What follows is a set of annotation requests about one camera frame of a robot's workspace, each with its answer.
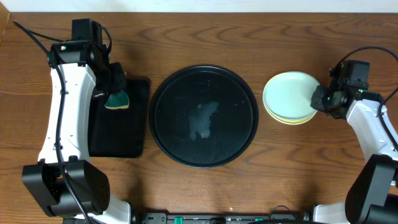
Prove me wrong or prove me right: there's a green and yellow sponge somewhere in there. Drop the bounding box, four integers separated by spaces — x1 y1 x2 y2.
104 90 130 110

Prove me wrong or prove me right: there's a pale green plate top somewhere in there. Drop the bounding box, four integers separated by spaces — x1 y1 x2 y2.
262 71 320 125

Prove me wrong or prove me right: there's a yellow plate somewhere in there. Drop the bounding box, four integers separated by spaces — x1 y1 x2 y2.
262 93 317 125

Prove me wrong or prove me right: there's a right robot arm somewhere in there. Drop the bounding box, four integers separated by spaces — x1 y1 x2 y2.
310 85 397 223

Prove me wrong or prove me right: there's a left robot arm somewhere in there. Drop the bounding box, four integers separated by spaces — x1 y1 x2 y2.
22 40 132 223

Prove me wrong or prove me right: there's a black rectangular tray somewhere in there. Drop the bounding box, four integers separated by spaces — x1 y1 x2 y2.
88 80 150 158

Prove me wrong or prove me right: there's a round black serving tray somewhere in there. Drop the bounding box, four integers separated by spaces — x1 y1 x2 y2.
149 65 259 168

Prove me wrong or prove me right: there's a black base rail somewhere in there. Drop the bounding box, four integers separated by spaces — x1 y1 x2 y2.
132 205 314 224

